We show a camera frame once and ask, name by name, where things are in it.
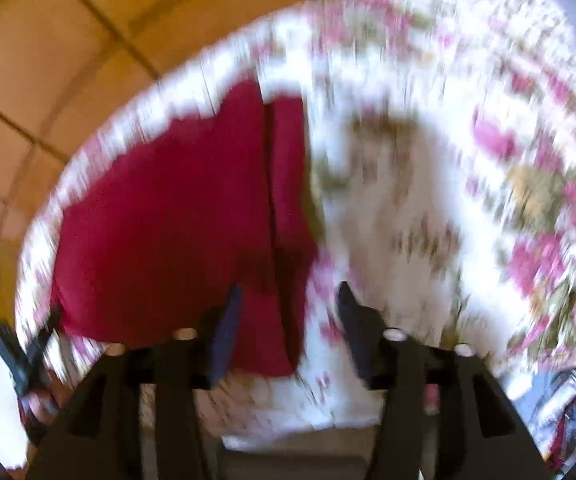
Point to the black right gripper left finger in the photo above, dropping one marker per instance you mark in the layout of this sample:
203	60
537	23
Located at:
97	434

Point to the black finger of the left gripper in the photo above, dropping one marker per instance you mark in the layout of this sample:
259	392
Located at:
30	374

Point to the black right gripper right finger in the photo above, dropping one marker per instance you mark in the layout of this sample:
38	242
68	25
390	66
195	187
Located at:
480	434

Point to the red garment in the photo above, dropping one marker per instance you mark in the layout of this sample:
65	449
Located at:
210	210

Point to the floral bedspread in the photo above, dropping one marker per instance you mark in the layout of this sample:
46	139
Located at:
443	137

